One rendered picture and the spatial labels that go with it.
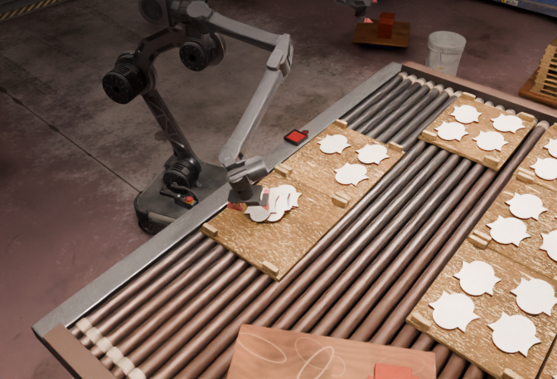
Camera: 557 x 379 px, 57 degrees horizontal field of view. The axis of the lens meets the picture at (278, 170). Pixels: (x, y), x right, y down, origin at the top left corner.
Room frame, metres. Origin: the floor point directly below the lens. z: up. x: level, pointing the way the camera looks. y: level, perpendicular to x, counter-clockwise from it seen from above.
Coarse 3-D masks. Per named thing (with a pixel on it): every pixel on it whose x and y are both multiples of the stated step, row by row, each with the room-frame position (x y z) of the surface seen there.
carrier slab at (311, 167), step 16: (336, 128) 1.81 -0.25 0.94; (352, 144) 1.69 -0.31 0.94; (384, 144) 1.69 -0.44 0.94; (288, 160) 1.59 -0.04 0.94; (304, 160) 1.59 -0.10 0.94; (320, 160) 1.59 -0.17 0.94; (336, 160) 1.59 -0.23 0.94; (352, 160) 1.59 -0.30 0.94; (384, 160) 1.58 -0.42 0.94; (304, 176) 1.50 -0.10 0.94; (320, 176) 1.49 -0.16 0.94; (368, 176) 1.49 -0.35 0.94; (352, 192) 1.40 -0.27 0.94
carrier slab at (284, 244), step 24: (312, 192) 1.40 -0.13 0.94; (216, 216) 1.28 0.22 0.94; (240, 216) 1.28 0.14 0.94; (288, 216) 1.28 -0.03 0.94; (312, 216) 1.28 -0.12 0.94; (336, 216) 1.27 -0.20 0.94; (216, 240) 1.17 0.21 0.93; (240, 240) 1.17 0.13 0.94; (264, 240) 1.17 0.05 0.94; (288, 240) 1.17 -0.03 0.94; (312, 240) 1.17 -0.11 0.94; (288, 264) 1.06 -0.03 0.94
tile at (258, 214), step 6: (270, 192) 1.35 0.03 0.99; (270, 198) 1.33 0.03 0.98; (276, 198) 1.32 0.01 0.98; (270, 204) 1.30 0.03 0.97; (246, 210) 1.30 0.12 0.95; (252, 210) 1.29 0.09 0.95; (258, 210) 1.29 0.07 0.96; (264, 210) 1.28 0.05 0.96; (270, 210) 1.28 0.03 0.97; (252, 216) 1.27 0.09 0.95; (258, 216) 1.26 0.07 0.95; (264, 216) 1.26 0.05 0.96; (258, 222) 1.25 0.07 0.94
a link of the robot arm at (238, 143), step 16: (272, 64) 1.52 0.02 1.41; (272, 80) 1.49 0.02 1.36; (256, 96) 1.45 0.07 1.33; (272, 96) 1.47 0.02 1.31; (256, 112) 1.39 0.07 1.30; (240, 128) 1.35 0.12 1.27; (256, 128) 1.37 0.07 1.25; (224, 144) 1.30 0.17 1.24; (240, 144) 1.29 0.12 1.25; (240, 160) 1.29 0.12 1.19
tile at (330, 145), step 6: (324, 138) 1.72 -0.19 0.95; (330, 138) 1.72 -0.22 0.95; (336, 138) 1.72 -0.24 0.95; (342, 138) 1.72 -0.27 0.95; (318, 144) 1.69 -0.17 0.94; (324, 144) 1.68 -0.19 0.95; (330, 144) 1.68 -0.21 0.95; (336, 144) 1.68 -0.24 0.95; (342, 144) 1.68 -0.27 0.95; (348, 144) 1.68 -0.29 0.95; (324, 150) 1.64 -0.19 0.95; (330, 150) 1.64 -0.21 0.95; (336, 150) 1.64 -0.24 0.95; (342, 150) 1.65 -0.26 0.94
